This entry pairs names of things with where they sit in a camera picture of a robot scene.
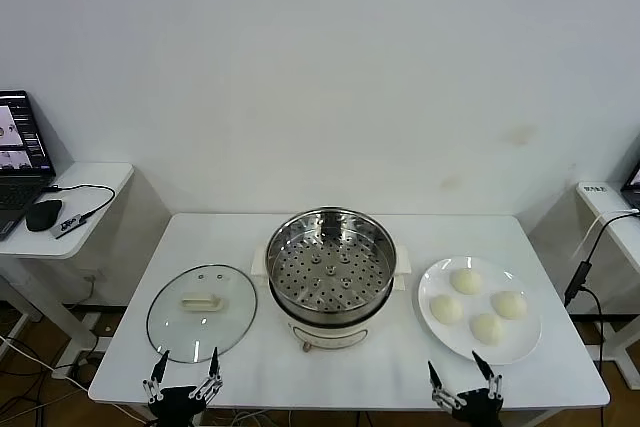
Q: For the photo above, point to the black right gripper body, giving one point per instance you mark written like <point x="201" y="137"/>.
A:
<point x="477" y="409"/>

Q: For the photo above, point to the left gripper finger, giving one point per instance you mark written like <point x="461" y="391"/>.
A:
<point x="215" y="364"/>
<point x="161" y="367"/>

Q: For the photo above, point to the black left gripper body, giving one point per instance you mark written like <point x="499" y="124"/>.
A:
<point x="172" y="404"/>

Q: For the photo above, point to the white round plate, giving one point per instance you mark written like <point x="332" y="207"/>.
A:
<point x="480" y="347"/>

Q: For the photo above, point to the white desk label sticker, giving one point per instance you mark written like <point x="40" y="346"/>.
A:
<point x="595" y="188"/>

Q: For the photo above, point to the white wall socket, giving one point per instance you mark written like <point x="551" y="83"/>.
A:
<point x="92" y="275"/>

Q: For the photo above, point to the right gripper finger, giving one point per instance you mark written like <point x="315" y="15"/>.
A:
<point x="434" y="376"/>
<point x="484" y="366"/>

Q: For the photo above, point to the small black silver drive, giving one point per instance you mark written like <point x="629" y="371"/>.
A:
<point x="67" y="225"/>

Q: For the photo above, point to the black computer mouse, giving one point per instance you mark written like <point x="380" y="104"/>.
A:
<point x="44" y="214"/>

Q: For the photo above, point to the stainless steel steamer basket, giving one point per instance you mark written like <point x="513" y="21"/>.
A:
<point x="330" y="272"/>

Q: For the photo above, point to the white steamed baozi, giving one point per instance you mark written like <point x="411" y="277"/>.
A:
<point x="467" y="280"/>
<point x="509" y="304"/>
<point x="488" y="328"/>
<point x="446" y="308"/>

